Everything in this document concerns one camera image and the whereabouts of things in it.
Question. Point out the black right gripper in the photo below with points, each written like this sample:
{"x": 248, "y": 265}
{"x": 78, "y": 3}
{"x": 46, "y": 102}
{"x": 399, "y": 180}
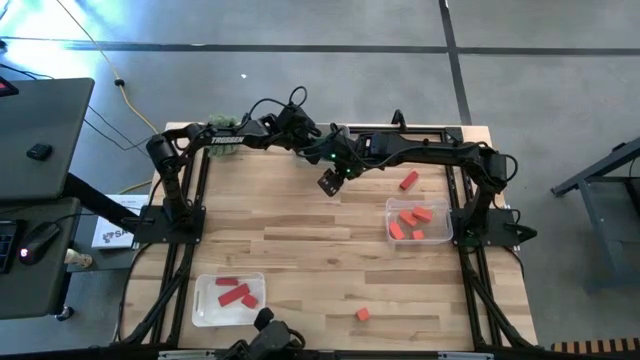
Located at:
{"x": 345, "y": 150}

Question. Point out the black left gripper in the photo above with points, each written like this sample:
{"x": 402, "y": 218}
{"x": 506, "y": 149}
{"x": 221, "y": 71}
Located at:
{"x": 295, "y": 127}

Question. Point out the orange wooden block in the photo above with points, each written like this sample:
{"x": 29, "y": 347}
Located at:
{"x": 423, "y": 214}
{"x": 396, "y": 231}
{"x": 408, "y": 218}

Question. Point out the long red wooden block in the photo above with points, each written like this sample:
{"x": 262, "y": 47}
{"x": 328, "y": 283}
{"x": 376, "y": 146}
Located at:
{"x": 233, "y": 295}

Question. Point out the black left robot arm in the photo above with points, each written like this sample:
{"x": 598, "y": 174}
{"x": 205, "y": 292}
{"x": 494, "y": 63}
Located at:
{"x": 227, "y": 139}

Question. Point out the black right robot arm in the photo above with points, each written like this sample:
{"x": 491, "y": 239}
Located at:
{"x": 440, "y": 150}

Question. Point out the green artificial potted plant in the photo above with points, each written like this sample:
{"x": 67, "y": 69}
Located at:
{"x": 223, "y": 120}

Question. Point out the clear plastic bin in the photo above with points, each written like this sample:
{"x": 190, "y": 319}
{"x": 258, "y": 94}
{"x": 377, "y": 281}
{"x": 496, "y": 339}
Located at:
{"x": 440, "y": 237}

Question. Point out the black bulky device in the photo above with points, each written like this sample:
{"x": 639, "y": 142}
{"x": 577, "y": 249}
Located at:
{"x": 272, "y": 335}

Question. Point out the white plastic bin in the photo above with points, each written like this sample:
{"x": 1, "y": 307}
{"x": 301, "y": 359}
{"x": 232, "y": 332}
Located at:
{"x": 210, "y": 315}

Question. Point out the black diagonal desk strut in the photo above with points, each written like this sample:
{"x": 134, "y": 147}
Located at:
{"x": 100, "y": 200}

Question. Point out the white label box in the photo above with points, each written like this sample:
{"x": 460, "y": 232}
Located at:
{"x": 107, "y": 235}

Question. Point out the dark grey tabletop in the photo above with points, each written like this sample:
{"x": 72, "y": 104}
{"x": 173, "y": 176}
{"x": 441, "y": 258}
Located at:
{"x": 50, "y": 115}
{"x": 30, "y": 285}

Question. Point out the white round knob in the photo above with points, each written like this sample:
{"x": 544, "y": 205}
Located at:
{"x": 77, "y": 259}

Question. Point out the small black puck device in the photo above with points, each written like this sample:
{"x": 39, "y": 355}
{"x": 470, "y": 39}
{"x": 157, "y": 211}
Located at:
{"x": 40, "y": 151}

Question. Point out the black computer mouse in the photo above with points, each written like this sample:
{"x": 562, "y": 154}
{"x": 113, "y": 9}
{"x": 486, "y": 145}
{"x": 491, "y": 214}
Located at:
{"x": 37, "y": 242}

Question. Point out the black device with red light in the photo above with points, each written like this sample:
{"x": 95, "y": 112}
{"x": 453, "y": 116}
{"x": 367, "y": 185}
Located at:
{"x": 6, "y": 89}

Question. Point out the blue caster wheel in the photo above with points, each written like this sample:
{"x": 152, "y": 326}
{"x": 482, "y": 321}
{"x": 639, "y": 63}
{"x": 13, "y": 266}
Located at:
{"x": 65, "y": 313}

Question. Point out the black keyboard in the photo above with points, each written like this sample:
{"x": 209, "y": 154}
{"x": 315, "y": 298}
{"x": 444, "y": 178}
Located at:
{"x": 6, "y": 247}

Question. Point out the black orange striped strip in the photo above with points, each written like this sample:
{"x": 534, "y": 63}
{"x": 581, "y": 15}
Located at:
{"x": 595, "y": 345}

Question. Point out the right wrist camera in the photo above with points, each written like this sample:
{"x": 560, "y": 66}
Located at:
{"x": 331, "y": 182}

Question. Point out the black clamp bracket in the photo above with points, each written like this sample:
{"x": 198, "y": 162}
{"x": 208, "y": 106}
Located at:
{"x": 398, "y": 120}

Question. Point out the black aluminium table frame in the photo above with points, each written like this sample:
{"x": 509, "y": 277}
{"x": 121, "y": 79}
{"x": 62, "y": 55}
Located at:
{"x": 425, "y": 131}

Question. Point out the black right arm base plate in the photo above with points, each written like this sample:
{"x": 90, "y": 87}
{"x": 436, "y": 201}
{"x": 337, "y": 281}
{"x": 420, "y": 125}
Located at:
{"x": 500, "y": 235}

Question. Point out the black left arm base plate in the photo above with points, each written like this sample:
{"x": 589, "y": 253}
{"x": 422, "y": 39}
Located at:
{"x": 150, "y": 232}

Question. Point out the silver metal bracket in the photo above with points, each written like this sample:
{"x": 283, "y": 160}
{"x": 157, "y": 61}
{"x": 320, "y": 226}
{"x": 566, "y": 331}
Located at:
{"x": 185, "y": 355}
{"x": 465, "y": 356}

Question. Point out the grey metal table frame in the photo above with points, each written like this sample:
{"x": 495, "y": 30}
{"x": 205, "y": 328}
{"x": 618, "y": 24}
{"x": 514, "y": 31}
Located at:
{"x": 600, "y": 167}

